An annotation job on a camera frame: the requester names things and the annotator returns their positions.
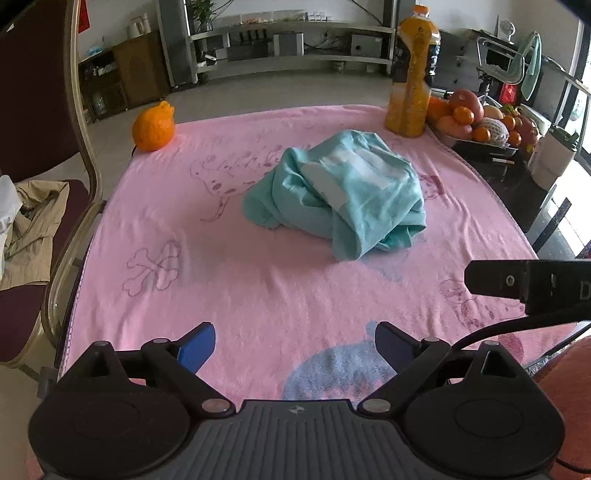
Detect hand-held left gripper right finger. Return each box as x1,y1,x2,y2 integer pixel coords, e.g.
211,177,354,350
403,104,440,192
356,320,536,416

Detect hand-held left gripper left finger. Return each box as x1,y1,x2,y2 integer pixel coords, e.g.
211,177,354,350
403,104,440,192
58,322,236,418

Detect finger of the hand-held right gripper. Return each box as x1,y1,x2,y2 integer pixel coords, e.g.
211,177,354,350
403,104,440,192
464,260,527,302

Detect teal t-shirt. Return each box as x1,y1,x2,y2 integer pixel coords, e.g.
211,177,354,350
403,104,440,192
242,130,428,261

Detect pink printed blanket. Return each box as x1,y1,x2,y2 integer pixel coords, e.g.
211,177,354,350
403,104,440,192
60,105,591,402

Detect white tumbler with dark lid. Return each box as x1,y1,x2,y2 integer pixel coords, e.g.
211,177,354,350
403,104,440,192
527,124,580,191

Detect metal fruit tray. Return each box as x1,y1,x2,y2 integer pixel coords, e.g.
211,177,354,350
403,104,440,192
427,122,520,160

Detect pile of fruits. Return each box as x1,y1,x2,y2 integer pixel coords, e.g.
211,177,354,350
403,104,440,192
427,89,540,148

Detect beige jacket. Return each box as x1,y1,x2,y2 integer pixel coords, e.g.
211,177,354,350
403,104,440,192
0,180,70,291

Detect orange juice bottle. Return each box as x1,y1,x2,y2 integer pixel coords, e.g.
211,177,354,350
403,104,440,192
386,4,442,138

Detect green towel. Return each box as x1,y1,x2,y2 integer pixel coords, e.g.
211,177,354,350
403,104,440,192
521,32,543,99

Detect metal office chair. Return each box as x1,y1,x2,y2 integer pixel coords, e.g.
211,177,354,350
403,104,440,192
475,32,532,100

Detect large orange citrus fruit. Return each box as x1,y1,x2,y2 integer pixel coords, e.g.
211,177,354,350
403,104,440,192
132,100,177,152

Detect white cloth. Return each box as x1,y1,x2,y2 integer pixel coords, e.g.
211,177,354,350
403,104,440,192
0,174,24,250

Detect wooden cabinet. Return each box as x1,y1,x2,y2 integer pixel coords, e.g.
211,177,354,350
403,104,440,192
78,30,171,123

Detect grey tv stand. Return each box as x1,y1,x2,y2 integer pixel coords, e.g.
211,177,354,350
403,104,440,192
157,0,416,86

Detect white paper rolls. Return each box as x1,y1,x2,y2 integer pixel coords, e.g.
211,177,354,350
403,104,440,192
128,13,152,38

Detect potted plant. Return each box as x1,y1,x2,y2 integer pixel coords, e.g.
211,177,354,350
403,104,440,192
190,0,219,33

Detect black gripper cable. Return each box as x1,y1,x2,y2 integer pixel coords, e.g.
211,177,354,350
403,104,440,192
451,318,591,356

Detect maroon chair with gold frame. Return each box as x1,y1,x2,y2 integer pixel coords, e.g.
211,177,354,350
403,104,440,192
0,0,109,384

